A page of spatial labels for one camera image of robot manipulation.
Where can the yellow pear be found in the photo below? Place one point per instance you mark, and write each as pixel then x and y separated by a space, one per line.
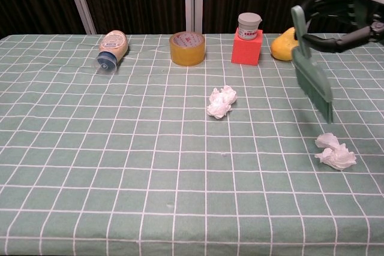
pixel 282 49

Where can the small grey lidded jar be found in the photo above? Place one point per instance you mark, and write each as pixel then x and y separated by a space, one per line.
pixel 249 25

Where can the beige squeeze sauce bottle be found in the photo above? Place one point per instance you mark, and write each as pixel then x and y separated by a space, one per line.
pixel 114 46

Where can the white tissue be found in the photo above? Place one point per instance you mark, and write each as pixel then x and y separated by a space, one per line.
pixel 220 103
pixel 336 154

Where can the yellow packing tape roll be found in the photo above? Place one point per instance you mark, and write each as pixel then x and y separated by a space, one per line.
pixel 187 56

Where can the red foam cube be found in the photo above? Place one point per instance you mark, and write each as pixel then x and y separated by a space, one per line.
pixel 244 52

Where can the green white checked tablecloth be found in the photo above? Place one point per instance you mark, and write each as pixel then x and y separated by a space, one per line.
pixel 120 163

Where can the small green hand broom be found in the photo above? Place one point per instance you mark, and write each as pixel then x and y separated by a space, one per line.
pixel 312 76

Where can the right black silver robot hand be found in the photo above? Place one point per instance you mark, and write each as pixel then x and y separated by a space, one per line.
pixel 330 44

